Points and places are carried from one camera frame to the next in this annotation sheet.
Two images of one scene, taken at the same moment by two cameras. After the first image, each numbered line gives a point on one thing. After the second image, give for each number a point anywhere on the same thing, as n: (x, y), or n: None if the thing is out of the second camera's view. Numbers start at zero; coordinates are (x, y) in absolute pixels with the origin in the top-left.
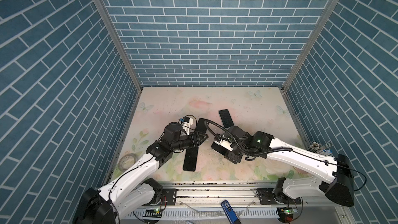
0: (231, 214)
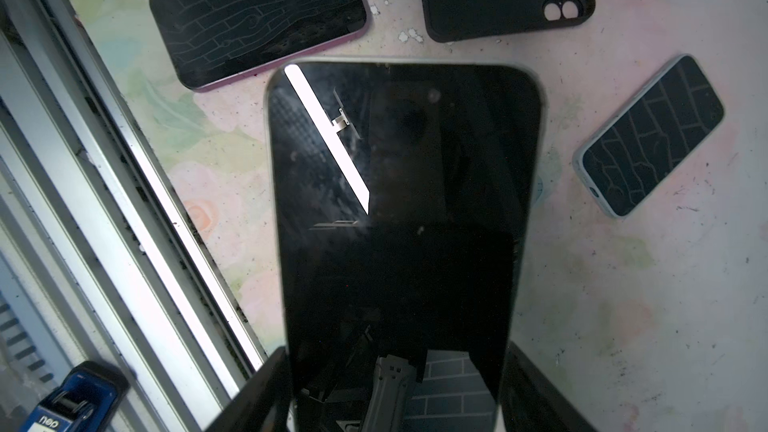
0: (85, 401)
